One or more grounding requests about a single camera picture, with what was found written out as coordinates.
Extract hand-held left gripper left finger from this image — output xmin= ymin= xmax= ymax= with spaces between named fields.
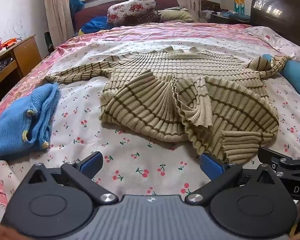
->
xmin=27 ymin=151 xmax=118 ymax=204

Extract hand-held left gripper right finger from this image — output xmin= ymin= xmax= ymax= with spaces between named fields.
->
xmin=185 ymin=152 xmax=282 ymax=204

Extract beige striped ribbed sweater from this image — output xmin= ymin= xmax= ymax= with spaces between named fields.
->
xmin=44 ymin=45 xmax=292 ymax=165

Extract cherry print bed sheet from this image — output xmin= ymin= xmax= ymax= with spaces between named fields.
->
xmin=0 ymin=36 xmax=300 ymax=205

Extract light blue cloth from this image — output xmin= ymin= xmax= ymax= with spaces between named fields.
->
xmin=262 ymin=53 xmax=300 ymax=100

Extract blue knit garment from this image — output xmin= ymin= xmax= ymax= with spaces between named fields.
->
xmin=0 ymin=82 xmax=61 ymax=161

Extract dark wooden headboard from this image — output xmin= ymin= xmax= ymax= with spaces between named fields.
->
xmin=250 ymin=0 xmax=300 ymax=56

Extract wooden desk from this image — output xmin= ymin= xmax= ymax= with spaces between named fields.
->
xmin=0 ymin=34 xmax=43 ymax=93

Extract dark nightstand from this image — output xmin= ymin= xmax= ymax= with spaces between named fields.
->
xmin=210 ymin=12 xmax=251 ymax=26

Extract blue cloth near window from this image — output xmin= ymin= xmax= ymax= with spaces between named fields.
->
xmin=80 ymin=16 xmax=113 ymax=33

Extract pink striped bed cover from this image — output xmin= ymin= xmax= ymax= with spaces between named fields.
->
xmin=0 ymin=21 xmax=300 ymax=215

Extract orange toy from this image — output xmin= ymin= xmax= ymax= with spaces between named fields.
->
xmin=1 ymin=38 xmax=18 ymax=48

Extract maroon sofa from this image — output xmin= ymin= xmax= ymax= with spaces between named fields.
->
xmin=74 ymin=0 xmax=180 ymax=32

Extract olive green pillow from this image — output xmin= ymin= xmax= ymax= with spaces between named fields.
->
xmin=158 ymin=9 xmax=195 ymax=23

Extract floral red white pillow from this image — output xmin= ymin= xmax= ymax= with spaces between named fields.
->
xmin=107 ymin=0 xmax=157 ymax=27

